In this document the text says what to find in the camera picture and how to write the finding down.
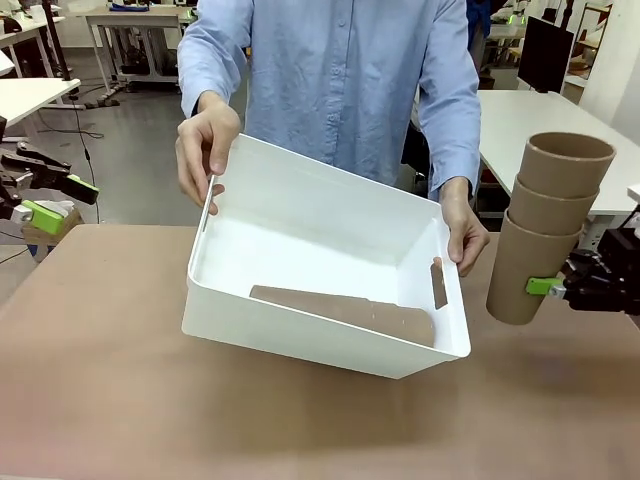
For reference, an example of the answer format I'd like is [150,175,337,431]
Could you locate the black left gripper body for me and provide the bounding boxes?
[0,164,22,221]

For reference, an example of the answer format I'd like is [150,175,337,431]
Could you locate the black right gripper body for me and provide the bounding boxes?
[594,227,640,317]

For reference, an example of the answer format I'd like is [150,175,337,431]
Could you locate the brown paper cup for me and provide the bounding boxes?
[516,131,617,197]
[485,208,585,327]
[508,172,601,237]

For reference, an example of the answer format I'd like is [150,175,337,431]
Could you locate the white plastic basket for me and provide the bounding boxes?
[180,132,474,382]

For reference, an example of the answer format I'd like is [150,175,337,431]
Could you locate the person's left forearm blue sleeve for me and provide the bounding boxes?
[418,74,483,202]

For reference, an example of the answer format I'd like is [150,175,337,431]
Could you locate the person's right forearm blue sleeve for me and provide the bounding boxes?
[177,27,252,121]

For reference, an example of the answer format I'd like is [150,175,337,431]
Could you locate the person's left hand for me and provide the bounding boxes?
[440,177,492,279]

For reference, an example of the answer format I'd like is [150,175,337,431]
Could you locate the person's right hand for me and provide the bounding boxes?
[174,102,243,217]

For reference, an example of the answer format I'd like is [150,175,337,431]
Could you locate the cardboard box with white paper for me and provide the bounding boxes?
[21,199,85,262]

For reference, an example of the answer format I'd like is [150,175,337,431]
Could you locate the thin black stand pole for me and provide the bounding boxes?
[42,0,71,82]

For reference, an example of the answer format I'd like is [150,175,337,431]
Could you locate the large white table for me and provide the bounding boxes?
[477,89,640,222]

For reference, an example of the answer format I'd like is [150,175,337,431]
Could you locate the white desk with metal legs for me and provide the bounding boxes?
[84,7,190,96]

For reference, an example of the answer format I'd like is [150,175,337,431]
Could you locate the brown flat liner sheet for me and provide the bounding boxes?
[248,284,437,347]

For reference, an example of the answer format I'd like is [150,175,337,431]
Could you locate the black flat monitor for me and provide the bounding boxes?
[517,14,575,95]

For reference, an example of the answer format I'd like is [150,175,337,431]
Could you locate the person in blue shirt jeans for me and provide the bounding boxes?
[177,0,484,201]

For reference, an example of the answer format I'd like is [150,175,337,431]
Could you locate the black hanging cable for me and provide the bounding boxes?
[72,94,106,225]

